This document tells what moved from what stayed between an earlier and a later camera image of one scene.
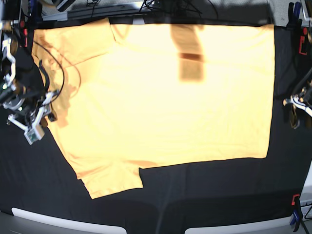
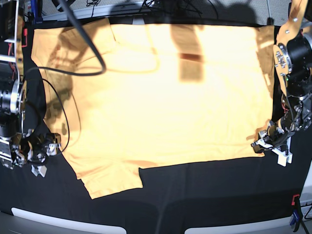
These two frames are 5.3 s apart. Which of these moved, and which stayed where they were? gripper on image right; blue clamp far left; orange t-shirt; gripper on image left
Moved: gripper on image right; gripper on image left
Stayed: blue clamp far left; orange t-shirt
